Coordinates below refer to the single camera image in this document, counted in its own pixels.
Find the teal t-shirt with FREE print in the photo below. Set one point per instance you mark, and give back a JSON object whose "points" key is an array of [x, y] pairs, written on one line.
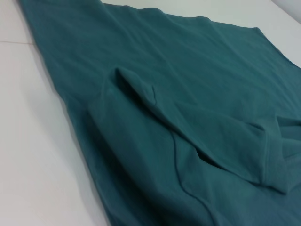
{"points": [[164, 94]]}

